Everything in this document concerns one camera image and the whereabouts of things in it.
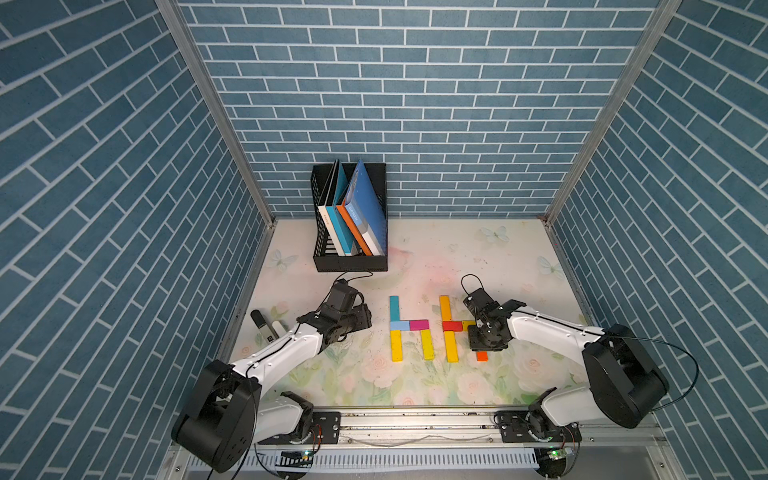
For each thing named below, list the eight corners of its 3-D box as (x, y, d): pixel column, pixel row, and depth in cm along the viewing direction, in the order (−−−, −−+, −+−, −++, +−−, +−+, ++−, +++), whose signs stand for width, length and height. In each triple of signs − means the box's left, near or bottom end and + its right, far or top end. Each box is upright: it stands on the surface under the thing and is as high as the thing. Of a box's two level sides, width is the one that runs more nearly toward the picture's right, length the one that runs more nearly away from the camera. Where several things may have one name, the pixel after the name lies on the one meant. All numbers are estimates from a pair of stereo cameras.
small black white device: (268, 345, 89) (262, 338, 85) (254, 320, 94) (248, 312, 90) (276, 340, 90) (270, 333, 86) (262, 316, 95) (255, 307, 91)
